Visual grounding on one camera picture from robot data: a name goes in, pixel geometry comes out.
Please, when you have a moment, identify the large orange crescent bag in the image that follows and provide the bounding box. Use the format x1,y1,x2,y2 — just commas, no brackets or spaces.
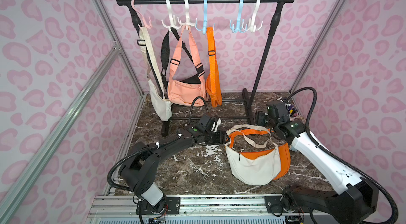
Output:
227,128,291,181

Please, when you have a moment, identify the cream white crescent bag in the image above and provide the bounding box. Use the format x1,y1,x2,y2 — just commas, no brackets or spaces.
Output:
224,124,282,186

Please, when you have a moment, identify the small orange sling bag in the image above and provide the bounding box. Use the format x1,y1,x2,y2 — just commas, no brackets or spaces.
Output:
206,27,222,108

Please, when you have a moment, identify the pink shoulder bag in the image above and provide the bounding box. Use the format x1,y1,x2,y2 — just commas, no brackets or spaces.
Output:
168,26,206,106

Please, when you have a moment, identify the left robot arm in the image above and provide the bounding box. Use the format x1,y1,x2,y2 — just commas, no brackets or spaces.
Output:
106,96,230,214

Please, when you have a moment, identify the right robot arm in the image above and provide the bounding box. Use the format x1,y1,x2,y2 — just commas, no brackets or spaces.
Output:
255,87,399,224

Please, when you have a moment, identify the black sling bag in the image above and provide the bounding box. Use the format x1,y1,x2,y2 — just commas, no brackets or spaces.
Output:
160,27,201,91

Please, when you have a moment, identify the white plastic hook right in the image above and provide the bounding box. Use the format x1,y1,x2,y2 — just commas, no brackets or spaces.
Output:
247,0,263,33

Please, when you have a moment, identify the white plastic hook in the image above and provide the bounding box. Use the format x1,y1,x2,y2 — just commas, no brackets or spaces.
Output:
177,0,196,30
247,0,263,33
161,0,182,30

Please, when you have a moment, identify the light blue hook right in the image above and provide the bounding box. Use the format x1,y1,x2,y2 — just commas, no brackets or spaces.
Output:
229,0,247,33

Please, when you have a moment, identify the light blue hook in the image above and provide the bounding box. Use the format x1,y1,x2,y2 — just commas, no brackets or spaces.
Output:
195,0,208,35
229,0,247,33

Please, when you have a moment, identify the light blue hook left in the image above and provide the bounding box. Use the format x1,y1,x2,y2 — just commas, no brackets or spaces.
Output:
195,0,208,35

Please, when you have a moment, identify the pink plastic hook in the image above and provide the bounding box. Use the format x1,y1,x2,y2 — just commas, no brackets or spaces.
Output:
131,0,152,29

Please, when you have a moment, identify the pink pen cup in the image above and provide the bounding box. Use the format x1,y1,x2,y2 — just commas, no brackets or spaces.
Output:
285,103,298,118

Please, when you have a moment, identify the black garment rack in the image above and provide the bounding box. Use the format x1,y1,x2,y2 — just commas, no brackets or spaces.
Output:
115,0,295,125

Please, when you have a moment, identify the cream bag striped strap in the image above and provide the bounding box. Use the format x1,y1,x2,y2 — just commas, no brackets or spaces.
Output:
137,25,174,122

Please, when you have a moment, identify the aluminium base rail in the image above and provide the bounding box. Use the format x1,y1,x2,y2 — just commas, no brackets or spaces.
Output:
85,194,336,224

